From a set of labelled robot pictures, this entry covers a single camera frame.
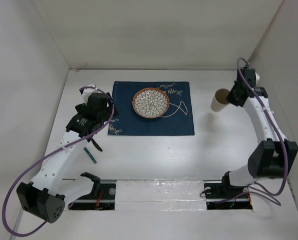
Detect brown paper cup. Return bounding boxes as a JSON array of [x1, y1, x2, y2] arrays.
[[210, 88, 230, 113]]

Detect dark blue cloth napkin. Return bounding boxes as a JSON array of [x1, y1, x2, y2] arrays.
[[108, 81, 195, 136]]

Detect floral patterned plate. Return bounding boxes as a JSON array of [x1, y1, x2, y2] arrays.
[[132, 87, 170, 119]]

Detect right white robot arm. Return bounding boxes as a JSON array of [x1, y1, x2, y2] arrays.
[[220, 66, 298, 197]]

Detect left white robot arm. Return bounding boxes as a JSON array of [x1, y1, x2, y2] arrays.
[[17, 91, 116, 224]]

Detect black table knife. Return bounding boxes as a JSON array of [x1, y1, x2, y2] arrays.
[[91, 138, 103, 152]]

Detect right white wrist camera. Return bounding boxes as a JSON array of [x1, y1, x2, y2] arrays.
[[255, 73, 260, 81]]

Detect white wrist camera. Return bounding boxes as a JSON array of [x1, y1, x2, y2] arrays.
[[255, 73, 260, 81], [79, 84, 98, 104]]

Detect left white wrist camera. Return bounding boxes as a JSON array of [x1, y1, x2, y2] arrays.
[[79, 84, 98, 104]]

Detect teal patterned handle cutlery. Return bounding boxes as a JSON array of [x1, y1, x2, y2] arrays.
[[84, 147, 97, 164]]

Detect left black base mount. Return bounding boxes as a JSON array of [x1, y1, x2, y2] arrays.
[[69, 180, 117, 211]]

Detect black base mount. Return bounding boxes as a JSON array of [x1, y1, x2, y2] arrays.
[[69, 180, 117, 211], [200, 180, 253, 210]]

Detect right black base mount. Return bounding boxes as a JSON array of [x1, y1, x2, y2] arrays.
[[200, 180, 253, 210]]

